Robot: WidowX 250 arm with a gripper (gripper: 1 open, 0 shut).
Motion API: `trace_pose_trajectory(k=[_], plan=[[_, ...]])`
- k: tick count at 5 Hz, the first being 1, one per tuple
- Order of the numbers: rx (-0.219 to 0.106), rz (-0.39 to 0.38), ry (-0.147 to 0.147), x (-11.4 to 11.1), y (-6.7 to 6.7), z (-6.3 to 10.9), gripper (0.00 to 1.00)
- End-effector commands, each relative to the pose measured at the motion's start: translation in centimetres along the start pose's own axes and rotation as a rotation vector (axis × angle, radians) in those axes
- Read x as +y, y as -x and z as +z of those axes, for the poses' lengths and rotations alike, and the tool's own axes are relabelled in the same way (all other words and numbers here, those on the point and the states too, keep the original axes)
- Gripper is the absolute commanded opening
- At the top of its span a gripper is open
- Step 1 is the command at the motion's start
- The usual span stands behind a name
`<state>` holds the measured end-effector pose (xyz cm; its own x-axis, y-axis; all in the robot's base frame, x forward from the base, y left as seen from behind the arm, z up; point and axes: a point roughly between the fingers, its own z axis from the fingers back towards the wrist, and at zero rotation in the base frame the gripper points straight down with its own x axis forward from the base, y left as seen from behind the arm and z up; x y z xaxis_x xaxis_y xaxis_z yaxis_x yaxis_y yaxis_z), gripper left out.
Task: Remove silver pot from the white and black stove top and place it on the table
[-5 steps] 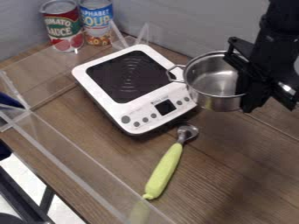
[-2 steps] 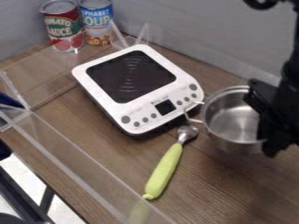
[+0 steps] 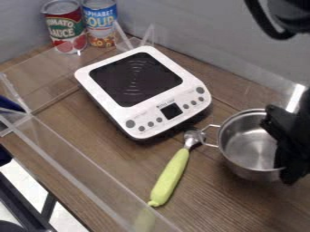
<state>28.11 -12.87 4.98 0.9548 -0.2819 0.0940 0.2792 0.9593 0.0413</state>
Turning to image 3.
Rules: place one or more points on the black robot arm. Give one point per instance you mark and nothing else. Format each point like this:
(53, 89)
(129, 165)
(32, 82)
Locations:
(290, 14)

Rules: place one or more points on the white and black stove top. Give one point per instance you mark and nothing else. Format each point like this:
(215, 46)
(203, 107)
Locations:
(144, 90)

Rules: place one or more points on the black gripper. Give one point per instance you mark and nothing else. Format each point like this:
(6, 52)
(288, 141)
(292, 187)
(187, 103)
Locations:
(288, 128)

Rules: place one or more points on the alphabet soup can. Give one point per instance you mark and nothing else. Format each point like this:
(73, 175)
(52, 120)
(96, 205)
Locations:
(100, 14)

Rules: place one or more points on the green handled ice cream scoop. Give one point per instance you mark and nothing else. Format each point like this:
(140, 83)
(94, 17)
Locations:
(172, 171)

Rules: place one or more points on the tomato sauce can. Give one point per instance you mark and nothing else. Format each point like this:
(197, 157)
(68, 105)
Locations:
(65, 25)

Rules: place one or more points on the clear acrylic barrier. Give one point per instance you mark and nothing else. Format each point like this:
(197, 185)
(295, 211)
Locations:
(111, 196)

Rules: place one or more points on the black table frame leg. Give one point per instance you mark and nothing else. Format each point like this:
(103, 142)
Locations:
(29, 219)

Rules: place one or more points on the silver metal pot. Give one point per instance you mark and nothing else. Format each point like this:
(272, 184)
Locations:
(245, 145)

